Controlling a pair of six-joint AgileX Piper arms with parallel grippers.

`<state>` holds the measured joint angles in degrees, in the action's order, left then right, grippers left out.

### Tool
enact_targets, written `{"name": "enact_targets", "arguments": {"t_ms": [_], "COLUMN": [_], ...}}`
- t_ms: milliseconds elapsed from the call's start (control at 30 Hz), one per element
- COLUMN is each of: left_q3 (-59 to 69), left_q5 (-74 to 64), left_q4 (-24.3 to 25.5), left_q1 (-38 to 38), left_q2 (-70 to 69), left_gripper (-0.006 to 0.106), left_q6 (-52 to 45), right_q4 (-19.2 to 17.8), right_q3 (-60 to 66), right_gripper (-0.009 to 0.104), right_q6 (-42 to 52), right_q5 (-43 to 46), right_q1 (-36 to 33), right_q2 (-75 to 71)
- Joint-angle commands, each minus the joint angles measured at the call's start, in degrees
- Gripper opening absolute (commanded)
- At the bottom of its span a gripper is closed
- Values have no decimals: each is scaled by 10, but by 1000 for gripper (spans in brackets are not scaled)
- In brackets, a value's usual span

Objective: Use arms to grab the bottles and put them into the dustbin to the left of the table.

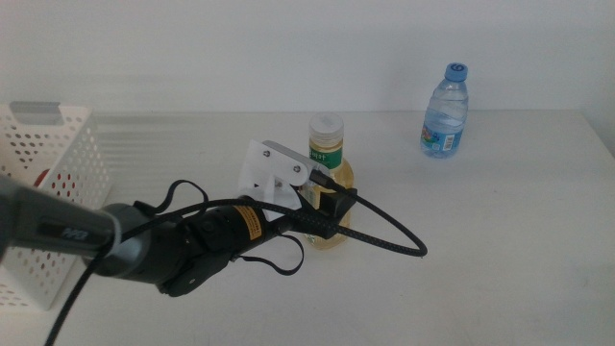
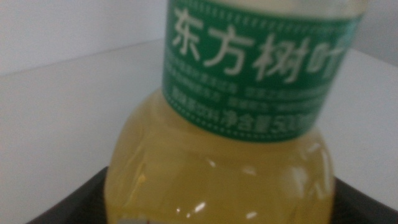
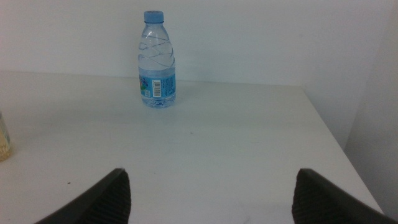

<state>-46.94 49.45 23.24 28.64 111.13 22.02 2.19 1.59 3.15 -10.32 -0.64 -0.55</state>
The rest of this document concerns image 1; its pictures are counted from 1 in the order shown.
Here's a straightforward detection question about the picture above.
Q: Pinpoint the yellow juice bottle white cap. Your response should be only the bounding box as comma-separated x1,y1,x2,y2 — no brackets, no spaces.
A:
300,112,356,251

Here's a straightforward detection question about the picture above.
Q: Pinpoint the white perforated plastic basket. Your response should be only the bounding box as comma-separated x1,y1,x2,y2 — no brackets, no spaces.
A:
0,101,114,311

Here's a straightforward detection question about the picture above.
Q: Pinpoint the thin black cable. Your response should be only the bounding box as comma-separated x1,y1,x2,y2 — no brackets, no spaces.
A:
234,234,306,277
162,179,210,217

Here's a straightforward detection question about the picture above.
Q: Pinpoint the red soda can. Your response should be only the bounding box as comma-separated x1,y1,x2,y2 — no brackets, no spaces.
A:
32,167,100,193

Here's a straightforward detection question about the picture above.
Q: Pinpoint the clear water bottle blue cap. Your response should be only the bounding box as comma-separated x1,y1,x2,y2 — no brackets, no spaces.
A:
420,62,470,160

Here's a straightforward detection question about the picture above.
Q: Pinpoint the thick braided black cable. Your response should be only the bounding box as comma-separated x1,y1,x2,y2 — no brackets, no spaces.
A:
43,165,429,346

